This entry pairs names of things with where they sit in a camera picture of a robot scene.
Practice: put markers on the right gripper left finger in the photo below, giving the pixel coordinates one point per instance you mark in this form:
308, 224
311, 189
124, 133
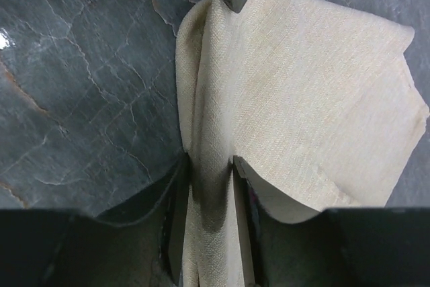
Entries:
172, 192

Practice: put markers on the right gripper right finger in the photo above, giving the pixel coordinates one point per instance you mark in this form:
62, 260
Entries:
299, 257

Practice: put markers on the beige cloth napkin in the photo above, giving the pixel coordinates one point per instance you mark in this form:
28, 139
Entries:
316, 97

